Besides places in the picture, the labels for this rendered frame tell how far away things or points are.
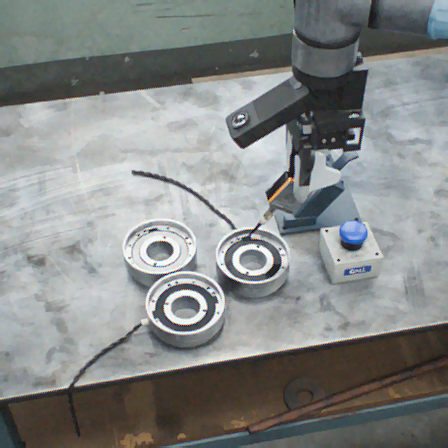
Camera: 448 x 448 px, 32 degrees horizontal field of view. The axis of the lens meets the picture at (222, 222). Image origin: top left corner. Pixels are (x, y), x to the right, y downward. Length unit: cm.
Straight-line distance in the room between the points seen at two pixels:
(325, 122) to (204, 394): 54
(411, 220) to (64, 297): 53
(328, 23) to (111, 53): 195
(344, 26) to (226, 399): 67
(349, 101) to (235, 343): 35
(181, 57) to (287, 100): 189
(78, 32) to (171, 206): 156
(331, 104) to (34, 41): 187
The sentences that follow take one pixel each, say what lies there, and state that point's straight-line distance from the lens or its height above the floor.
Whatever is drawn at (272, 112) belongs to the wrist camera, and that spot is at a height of 108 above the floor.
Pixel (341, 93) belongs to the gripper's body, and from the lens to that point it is 96.
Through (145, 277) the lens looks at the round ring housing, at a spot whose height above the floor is 83.
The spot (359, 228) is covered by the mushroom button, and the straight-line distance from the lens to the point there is 110.
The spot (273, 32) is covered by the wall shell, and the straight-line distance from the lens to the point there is 284.
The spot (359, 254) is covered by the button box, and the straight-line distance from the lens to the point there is 111.
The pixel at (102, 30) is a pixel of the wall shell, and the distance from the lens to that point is 272.
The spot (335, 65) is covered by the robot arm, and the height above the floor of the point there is 115.
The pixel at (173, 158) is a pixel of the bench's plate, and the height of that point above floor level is 80.
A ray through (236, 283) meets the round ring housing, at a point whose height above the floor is 83.
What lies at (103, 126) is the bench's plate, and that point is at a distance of 137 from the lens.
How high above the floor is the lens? 167
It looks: 47 degrees down
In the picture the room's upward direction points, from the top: straight up
